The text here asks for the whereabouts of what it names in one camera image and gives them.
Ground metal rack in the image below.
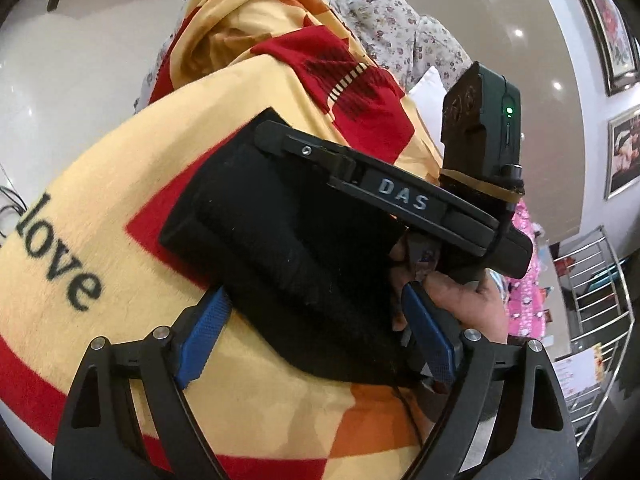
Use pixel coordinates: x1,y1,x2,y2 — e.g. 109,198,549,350
557,225,636,446

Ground floral quilt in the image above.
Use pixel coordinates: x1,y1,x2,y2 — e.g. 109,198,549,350
132,0,481,116

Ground framed floral picture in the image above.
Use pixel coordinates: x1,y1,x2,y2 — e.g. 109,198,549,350
560,0,640,97

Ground white printed card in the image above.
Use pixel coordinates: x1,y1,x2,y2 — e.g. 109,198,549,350
550,342,608,401

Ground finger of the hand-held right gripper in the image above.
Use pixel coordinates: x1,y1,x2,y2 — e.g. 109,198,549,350
255,121,362,183

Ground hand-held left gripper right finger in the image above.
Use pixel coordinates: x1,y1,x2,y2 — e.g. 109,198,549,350
400,282,578,480

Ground person's right hand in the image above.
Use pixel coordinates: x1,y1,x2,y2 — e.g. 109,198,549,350
424,274,509,346

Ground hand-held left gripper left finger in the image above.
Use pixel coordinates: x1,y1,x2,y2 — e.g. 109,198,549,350
52,287,233,480

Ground white pillow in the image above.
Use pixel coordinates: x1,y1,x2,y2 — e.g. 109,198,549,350
407,66,448,126

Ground cables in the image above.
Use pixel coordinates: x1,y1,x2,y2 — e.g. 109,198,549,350
0,185,26,241

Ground framed photo picture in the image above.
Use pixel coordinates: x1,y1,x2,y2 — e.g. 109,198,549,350
604,105,640,201

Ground black pants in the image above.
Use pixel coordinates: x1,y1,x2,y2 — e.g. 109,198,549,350
159,106,441,386

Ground pink penguin blanket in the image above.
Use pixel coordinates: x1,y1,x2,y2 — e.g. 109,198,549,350
500,200,556,341

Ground red orange printed blanket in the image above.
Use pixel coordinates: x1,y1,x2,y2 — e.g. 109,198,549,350
0,0,451,480

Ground black cable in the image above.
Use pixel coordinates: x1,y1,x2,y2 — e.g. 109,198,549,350
390,385,426,446

